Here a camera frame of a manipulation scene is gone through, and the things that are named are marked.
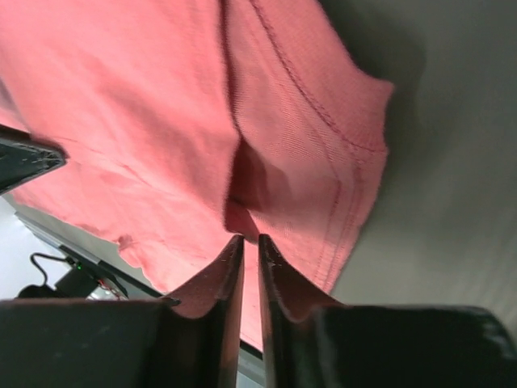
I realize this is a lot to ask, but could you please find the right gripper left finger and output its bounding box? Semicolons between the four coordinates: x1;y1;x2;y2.
1;235;244;387

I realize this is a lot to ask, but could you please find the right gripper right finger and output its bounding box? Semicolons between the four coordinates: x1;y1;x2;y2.
258;234;516;387

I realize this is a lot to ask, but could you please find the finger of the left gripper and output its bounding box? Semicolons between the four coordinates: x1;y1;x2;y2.
1;124;67;194

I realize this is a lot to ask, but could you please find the red t shirt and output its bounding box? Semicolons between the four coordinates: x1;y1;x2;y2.
1;1;393;348

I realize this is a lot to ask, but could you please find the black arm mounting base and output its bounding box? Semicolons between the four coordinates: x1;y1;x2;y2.
15;205;162;298

